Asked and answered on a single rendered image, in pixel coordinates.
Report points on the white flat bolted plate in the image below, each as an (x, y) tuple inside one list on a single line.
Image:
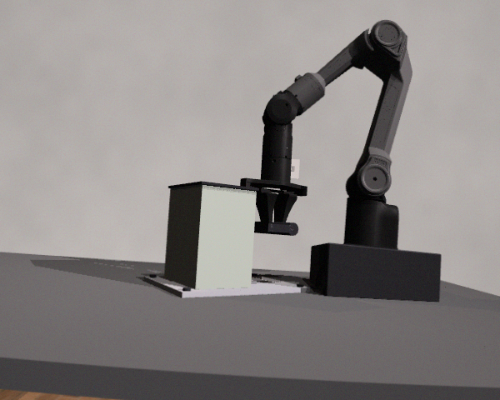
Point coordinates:
[(259, 285)]

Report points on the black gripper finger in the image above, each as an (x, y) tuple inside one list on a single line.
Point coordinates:
[(265, 201), (283, 206)]

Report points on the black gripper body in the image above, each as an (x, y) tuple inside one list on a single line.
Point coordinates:
[(275, 173)]

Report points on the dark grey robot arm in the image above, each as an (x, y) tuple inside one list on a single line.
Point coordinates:
[(370, 222)]

